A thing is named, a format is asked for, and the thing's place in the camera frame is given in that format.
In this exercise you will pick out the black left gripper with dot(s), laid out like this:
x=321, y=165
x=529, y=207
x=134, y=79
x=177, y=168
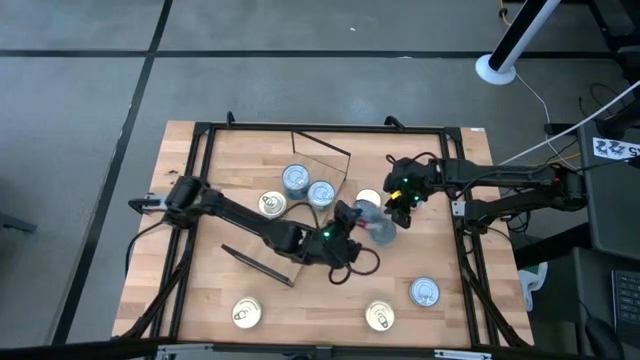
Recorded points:
x=340, y=247

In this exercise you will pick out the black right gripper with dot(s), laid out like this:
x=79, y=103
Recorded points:
x=415, y=175

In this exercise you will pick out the blue red label salmon can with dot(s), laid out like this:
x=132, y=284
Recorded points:
x=368, y=196
x=379, y=315
x=246, y=312
x=272, y=204

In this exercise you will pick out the green label fish can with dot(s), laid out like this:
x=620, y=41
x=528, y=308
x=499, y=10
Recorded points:
x=321, y=194

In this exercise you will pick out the teal label tuna can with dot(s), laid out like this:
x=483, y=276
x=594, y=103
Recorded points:
x=295, y=177

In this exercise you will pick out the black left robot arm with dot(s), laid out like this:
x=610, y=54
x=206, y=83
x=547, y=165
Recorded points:
x=250, y=222

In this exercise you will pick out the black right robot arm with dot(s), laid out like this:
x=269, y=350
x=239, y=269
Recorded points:
x=500, y=175

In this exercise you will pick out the white tower fan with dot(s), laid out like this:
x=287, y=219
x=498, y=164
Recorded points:
x=495, y=70

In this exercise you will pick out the black power strip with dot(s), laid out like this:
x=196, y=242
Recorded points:
x=560, y=129

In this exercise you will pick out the dark side desk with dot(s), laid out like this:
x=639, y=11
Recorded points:
x=610, y=200

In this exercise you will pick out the white marker tag sheet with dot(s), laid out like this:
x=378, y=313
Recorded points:
x=617, y=148

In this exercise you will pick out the black computer mouse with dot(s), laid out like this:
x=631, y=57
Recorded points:
x=602, y=340

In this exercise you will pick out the black keyboard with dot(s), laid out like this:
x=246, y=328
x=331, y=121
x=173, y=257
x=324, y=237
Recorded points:
x=627, y=300

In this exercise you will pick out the black stand foot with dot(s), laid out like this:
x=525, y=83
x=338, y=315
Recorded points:
x=17, y=223

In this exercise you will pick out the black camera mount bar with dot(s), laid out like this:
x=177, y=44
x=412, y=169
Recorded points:
x=75, y=348

